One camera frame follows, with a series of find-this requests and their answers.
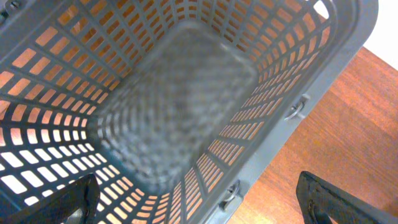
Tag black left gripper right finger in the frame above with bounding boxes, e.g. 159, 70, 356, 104
296, 171, 397, 224

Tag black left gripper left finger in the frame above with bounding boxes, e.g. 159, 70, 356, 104
1, 174, 100, 224

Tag grey plastic mesh basket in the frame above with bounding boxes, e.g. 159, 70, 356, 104
1, 0, 379, 223

